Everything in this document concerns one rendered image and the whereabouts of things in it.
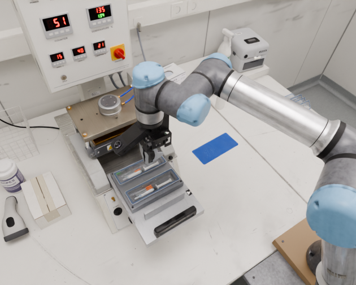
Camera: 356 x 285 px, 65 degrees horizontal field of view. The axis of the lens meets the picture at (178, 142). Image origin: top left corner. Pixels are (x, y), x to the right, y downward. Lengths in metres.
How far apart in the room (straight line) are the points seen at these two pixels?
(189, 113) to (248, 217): 0.72
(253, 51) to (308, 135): 1.14
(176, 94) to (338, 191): 0.37
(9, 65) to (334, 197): 1.34
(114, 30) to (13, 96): 0.71
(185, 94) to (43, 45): 0.53
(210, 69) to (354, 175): 0.38
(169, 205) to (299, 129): 0.48
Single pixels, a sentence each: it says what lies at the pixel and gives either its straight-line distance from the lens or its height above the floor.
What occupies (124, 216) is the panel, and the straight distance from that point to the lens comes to 1.13.
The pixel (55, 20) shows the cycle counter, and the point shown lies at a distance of 0.97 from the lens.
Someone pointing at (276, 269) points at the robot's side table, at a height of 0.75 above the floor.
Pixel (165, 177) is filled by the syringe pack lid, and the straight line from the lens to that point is 0.97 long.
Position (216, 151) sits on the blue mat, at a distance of 1.38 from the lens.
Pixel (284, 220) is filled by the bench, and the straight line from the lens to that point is 1.27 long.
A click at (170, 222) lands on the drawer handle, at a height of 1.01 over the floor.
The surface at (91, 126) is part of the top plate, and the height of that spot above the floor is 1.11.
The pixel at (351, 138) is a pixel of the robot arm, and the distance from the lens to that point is 0.69.
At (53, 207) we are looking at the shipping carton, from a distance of 1.17.
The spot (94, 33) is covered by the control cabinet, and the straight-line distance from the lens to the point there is 1.03.
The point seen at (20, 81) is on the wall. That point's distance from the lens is 1.53.
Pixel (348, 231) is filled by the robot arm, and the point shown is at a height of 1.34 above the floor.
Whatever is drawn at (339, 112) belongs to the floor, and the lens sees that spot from 3.17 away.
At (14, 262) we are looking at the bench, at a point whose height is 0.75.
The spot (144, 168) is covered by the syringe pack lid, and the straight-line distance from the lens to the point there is 0.99.
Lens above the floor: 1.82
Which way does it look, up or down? 50 degrees down
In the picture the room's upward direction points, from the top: 4 degrees clockwise
